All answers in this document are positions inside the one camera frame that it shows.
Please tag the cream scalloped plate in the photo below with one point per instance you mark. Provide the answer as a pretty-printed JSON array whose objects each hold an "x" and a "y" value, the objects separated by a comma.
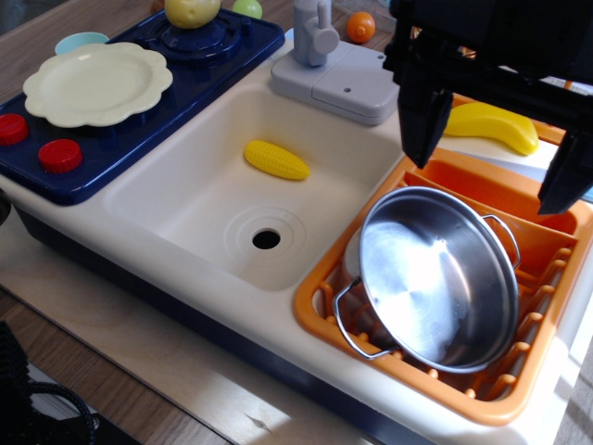
[{"x": 97, "y": 85}]

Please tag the blue toy stove top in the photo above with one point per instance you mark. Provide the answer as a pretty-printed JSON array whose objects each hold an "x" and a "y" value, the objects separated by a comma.
[{"x": 205, "y": 63}]

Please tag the stainless steel pan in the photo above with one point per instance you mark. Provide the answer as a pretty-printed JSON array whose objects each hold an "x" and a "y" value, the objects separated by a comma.
[{"x": 437, "y": 280}]

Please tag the light green toy ball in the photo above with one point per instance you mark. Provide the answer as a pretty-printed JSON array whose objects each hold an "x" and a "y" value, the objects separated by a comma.
[{"x": 250, "y": 8}]

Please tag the orange toy fruit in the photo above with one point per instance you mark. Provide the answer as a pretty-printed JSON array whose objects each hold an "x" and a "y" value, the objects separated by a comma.
[{"x": 361, "y": 27}]

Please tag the yellow toy corn cob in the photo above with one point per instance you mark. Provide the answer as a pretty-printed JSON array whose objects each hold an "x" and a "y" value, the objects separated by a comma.
[{"x": 276, "y": 161}]

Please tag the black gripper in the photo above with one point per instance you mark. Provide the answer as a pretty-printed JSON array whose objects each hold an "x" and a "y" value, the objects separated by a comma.
[{"x": 498, "y": 52}]

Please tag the yellow toy banana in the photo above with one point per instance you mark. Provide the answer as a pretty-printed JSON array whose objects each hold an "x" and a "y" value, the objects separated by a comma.
[{"x": 479, "y": 119}]

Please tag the yellow toy potato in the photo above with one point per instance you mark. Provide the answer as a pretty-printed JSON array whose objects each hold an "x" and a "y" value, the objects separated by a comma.
[{"x": 191, "y": 14}]

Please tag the white toy sink unit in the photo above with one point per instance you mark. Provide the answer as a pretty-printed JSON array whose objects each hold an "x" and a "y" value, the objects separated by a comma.
[{"x": 194, "y": 219}]

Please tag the left red stove knob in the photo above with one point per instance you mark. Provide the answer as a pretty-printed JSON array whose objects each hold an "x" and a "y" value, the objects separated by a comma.
[{"x": 13, "y": 129}]

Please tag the light wooden base board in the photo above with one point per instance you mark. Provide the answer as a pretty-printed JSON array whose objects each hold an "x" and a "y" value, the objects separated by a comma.
[{"x": 156, "y": 380}]

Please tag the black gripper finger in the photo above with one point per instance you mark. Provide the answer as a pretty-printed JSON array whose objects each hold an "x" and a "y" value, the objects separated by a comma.
[{"x": 569, "y": 175}]

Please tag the light blue bowl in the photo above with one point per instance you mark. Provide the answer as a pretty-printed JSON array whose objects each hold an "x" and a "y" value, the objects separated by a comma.
[{"x": 79, "y": 39}]

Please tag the grey toy faucet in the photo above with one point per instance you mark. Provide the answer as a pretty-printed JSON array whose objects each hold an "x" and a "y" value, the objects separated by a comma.
[{"x": 325, "y": 72}]

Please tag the right red stove knob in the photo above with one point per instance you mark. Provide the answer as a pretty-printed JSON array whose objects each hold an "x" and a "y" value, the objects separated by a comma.
[{"x": 60, "y": 156}]

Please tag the red stove knob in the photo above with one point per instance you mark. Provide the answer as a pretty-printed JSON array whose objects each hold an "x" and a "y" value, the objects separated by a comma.
[
  {"x": 13, "y": 129},
  {"x": 60, "y": 156}
]

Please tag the orange drying rack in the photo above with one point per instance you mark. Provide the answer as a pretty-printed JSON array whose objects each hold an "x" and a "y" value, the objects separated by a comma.
[{"x": 553, "y": 249}]

